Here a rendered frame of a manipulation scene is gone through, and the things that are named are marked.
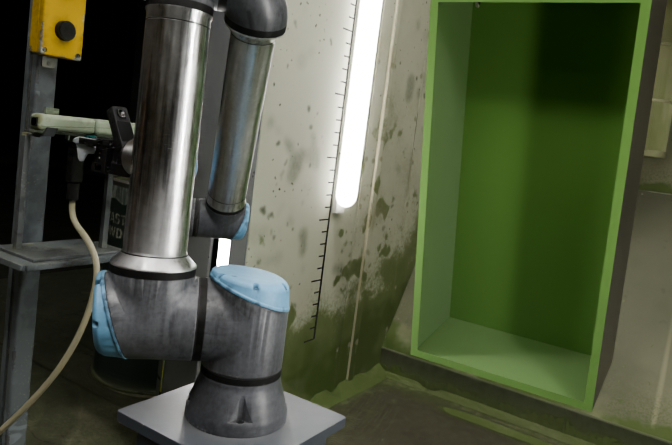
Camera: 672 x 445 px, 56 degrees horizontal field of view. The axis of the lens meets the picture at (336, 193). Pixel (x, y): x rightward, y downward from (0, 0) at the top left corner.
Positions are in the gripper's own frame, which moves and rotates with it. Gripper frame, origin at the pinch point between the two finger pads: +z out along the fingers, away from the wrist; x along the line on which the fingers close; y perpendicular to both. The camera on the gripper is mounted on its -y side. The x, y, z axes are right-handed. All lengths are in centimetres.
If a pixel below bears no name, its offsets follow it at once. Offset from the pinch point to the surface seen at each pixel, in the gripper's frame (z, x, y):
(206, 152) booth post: 3.1, 46.5, 1.7
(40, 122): 0.0, -12.1, -3.1
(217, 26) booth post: 4, 47, -38
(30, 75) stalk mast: 20.5, -3.3, -14.4
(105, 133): -0.2, 5.9, -1.8
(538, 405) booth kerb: -81, 175, 95
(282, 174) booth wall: -3, 79, 7
